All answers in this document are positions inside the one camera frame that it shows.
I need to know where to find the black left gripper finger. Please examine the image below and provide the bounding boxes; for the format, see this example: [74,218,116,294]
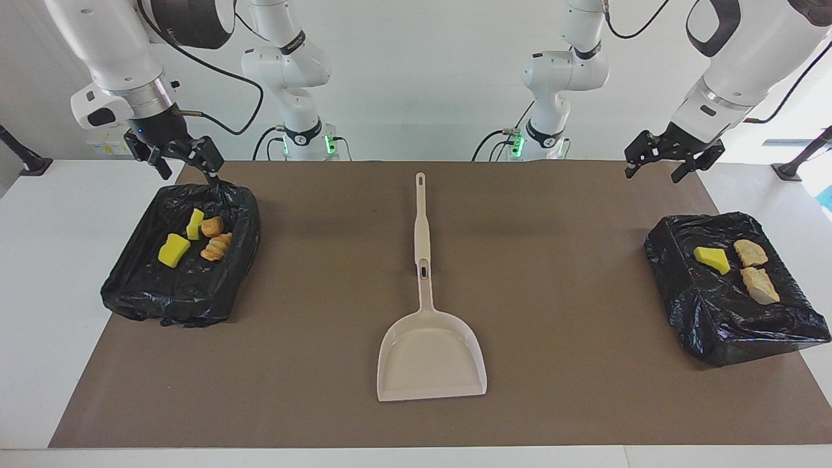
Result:
[671,144,726,185]
[623,129,658,180]

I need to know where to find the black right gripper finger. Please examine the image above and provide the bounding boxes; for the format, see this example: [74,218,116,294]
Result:
[187,135,226,177]
[123,133,174,181]

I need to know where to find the orange striped bread piece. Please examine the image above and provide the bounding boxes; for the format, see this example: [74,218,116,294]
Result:
[200,233,233,262]

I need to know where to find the yellow sponge wedge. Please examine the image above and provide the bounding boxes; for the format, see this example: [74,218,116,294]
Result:
[693,245,732,276]

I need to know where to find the green yellow trapezoid sponge piece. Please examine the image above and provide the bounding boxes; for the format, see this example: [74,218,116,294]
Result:
[158,233,192,268]

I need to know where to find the rounded pale foam chunk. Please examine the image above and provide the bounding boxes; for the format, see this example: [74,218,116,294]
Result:
[733,239,770,268]

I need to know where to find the angular pale foam chunk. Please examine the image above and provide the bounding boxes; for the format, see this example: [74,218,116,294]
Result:
[741,266,781,306]

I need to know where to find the beige plastic hand brush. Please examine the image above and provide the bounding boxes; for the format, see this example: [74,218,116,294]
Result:
[413,172,432,267]

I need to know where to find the beige plastic dustpan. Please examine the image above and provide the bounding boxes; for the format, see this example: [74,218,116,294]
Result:
[376,257,489,402]

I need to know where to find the black bag lined bin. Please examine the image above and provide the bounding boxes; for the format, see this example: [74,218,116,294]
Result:
[644,212,832,369]
[101,180,262,328]

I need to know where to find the brown paper table mat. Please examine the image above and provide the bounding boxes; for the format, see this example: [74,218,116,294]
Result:
[49,161,832,449]

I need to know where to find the white wall power sockets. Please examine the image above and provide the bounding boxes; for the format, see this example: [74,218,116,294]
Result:
[86,125,140,157]

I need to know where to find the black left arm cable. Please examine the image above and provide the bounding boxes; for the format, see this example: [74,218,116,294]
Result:
[603,0,832,125]

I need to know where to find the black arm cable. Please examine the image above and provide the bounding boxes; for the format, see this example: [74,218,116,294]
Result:
[135,0,265,137]
[603,0,832,125]

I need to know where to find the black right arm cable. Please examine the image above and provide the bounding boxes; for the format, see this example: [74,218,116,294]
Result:
[135,0,265,137]

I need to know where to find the black camera stand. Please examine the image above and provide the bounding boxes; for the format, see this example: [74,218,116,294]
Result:
[772,125,832,182]
[0,123,54,177]

